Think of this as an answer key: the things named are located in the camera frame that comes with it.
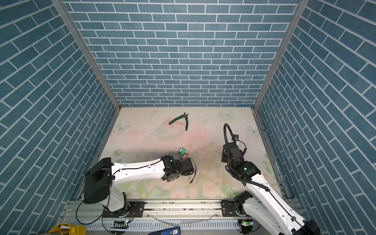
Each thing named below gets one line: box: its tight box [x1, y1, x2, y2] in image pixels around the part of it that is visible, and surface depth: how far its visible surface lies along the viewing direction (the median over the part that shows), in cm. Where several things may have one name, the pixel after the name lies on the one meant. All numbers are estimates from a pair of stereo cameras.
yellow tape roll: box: [47, 222, 87, 235], surface depth 62 cm
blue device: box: [147, 226, 182, 235], surface depth 67 cm
